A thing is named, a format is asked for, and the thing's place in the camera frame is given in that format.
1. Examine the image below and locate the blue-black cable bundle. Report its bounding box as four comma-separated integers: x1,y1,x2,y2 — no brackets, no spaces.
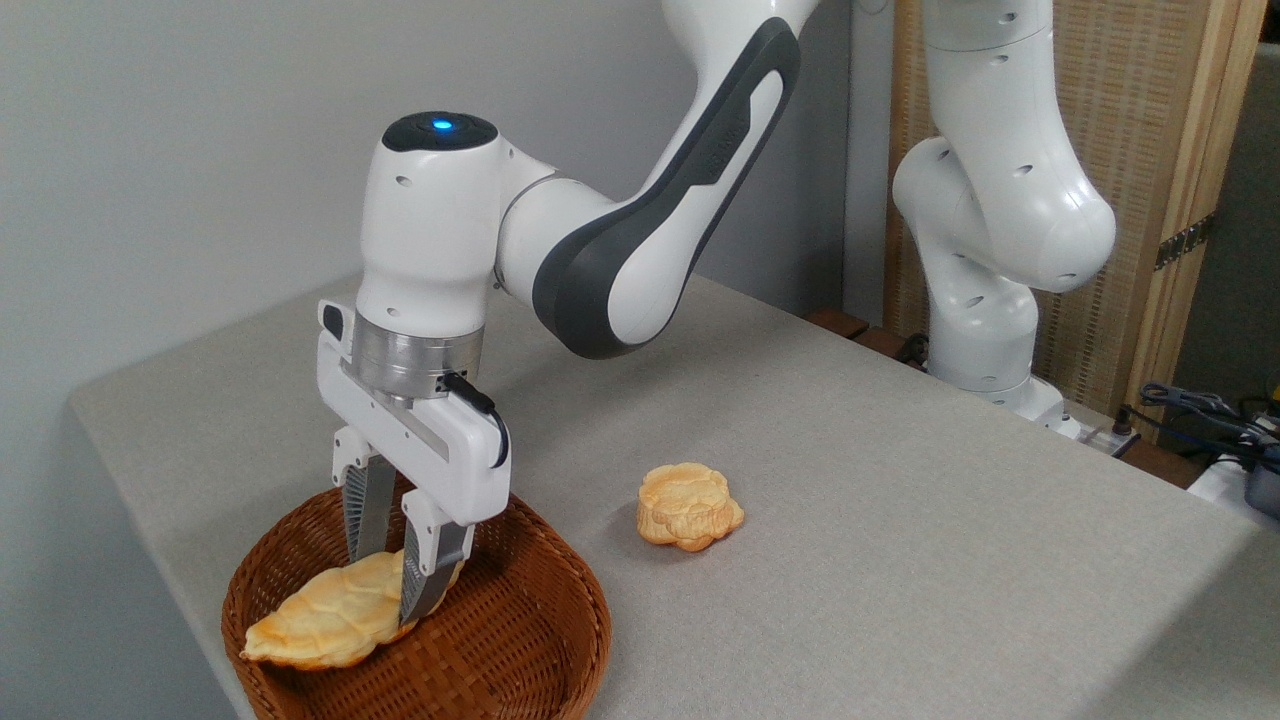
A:
1138,381,1280,463

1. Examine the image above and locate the white power strip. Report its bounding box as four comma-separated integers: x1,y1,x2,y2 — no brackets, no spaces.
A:
1062,404,1143,459

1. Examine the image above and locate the long braided bread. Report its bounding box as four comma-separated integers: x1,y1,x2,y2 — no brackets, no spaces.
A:
241,546,465,671

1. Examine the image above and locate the wooden bamboo folding screen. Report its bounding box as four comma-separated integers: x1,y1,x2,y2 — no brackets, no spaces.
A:
884,0,1269,441

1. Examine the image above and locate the round flower-shaped bread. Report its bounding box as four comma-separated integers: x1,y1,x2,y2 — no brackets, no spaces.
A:
636,462,747,553

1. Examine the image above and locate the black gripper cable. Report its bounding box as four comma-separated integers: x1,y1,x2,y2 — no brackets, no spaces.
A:
442,371,512,470

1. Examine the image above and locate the brown wicker basket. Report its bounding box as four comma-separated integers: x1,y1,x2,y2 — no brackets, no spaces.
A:
221,474,613,720

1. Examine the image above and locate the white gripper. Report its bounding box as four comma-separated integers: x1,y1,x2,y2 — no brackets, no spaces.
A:
317,299,513,627

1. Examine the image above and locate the dark metal screen hinge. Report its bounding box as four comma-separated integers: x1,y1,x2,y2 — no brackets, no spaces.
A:
1154,211,1218,272

